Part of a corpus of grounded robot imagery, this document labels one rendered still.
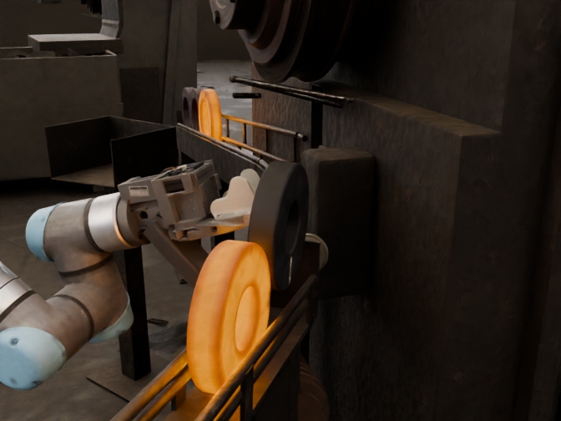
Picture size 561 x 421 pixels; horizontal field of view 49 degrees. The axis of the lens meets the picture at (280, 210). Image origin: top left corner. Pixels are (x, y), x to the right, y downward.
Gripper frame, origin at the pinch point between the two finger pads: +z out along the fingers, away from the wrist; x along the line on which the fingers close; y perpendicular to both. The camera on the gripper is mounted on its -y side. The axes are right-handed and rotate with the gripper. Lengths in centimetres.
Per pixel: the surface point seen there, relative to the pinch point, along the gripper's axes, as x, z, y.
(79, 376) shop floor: 63, -97, -56
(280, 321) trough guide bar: -9.2, 0.2, -10.0
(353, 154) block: 25.0, 4.4, 0.2
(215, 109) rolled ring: 98, -49, 7
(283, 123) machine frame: 66, -19, 2
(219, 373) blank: -22.0, -1.4, -8.5
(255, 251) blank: -12.3, 0.9, -0.6
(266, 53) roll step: 38.5, -9.9, 18.1
